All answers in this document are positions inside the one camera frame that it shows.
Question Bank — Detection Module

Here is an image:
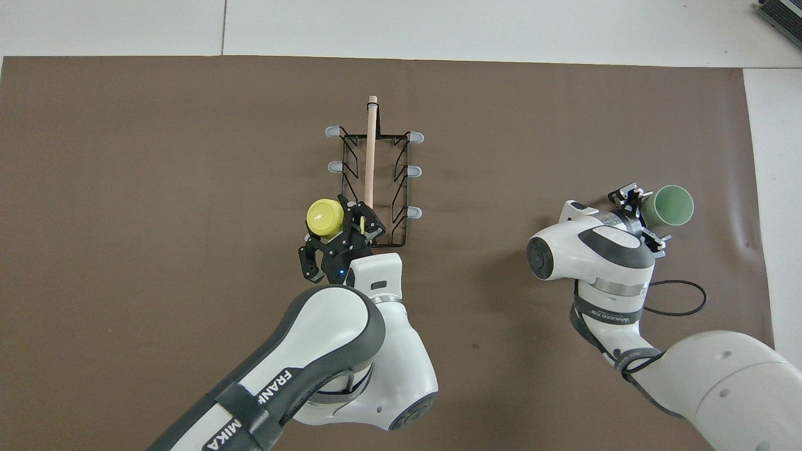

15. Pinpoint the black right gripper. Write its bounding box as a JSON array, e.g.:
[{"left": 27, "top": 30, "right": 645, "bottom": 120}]
[{"left": 608, "top": 184, "right": 672, "bottom": 259}]

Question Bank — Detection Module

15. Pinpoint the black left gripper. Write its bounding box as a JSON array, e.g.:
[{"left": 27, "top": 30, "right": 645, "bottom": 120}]
[{"left": 298, "top": 195, "right": 386, "bottom": 284}]

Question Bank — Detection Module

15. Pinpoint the yellow plastic cup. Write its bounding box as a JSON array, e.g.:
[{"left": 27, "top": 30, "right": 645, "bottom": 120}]
[{"left": 306, "top": 199, "right": 346, "bottom": 239}]

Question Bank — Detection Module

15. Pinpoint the pale green plastic cup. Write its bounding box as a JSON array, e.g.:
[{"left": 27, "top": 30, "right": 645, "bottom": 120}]
[{"left": 642, "top": 185, "right": 695, "bottom": 228}]

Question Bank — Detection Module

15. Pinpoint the brown table mat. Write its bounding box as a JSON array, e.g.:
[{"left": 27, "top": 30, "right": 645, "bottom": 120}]
[{"left": 0, "top": 55, "right": 788, "bottom": 451}]

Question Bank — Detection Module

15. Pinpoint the dark grey laptop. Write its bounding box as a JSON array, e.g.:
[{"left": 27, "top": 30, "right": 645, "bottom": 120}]
[{"left": 755, "top": 0, "right": 802, "bottom": 33}]

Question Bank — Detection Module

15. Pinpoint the black wire cup rack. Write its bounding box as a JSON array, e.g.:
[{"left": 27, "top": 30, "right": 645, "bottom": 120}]
[{"left": 325, "top": 95, "right": 424, "bottom": 249}]

